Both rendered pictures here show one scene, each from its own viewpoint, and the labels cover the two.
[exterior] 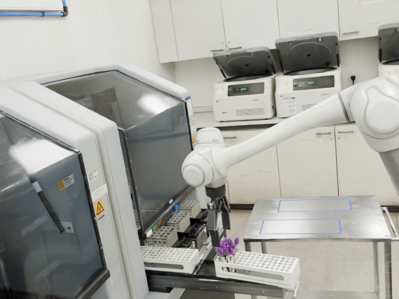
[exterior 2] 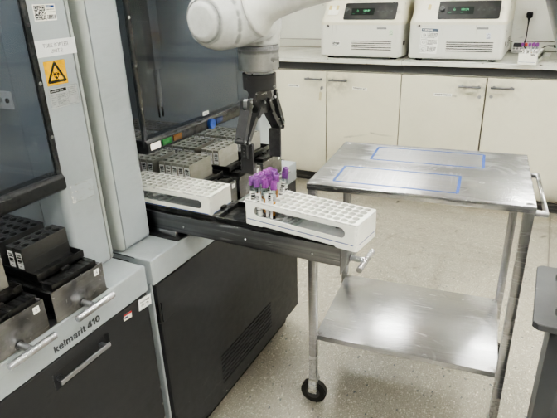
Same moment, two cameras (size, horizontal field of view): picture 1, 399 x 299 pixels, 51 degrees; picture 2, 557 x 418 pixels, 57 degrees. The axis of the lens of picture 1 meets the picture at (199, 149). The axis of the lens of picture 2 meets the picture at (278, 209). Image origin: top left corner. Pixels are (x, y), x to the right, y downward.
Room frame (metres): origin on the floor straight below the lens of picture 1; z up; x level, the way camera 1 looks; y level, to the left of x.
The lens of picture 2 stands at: (0.30, -0.17, 1.33)
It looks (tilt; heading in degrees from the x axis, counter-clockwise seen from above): 23 degrees down; 5
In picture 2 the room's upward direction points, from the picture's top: 2 degrees counter-clockwise
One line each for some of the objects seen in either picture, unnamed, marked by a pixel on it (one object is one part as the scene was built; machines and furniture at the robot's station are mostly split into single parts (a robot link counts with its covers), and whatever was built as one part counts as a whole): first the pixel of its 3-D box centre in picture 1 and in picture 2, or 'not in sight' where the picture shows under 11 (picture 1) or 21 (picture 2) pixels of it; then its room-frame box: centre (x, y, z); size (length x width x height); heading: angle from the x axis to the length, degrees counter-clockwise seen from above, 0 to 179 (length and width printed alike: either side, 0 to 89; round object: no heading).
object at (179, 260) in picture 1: (161, 260); (175, 193); (1.55, 0.22, 0.83); 0.30 x 0.10 x 0.06; 67
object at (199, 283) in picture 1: (204, 274); (233, 222); (1.48, 0.05, 0.78); 0.73 x 0.14 x 0.09; 67
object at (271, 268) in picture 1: (256, 267); (308, 216); (1.37, -0.15, 0.85); 0.30 x 0.10 x 0.06; 60
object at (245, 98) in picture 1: (247, 82); (375, 4); (4.05, -0.55, 1.22); 0.62 x 0.56 x 0.64; 155
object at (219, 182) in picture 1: (214, 177); (259, 59); (1.44, -0.04, 1.19); 0.09 x 0.09 x 0.06
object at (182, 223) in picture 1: (183, 223); (225, 154); (1.85, 0.13, 0.85); 0.12 x 0.02 x 0.06; 157
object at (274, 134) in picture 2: (225, 220); (274, 142); (1.51, -0.06, 0.99); 0.03 x 0.01 x 0.07; 68
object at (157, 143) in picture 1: (115, 143); (133, 13); (1.87, 0.37, 1.28); 0.61 x 0.51 x 0.63; 157
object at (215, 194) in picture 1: (216, 196); (259, 92); (1.44, -0.04, 1.12); 0.08 x 0.07 x 0.09; 158
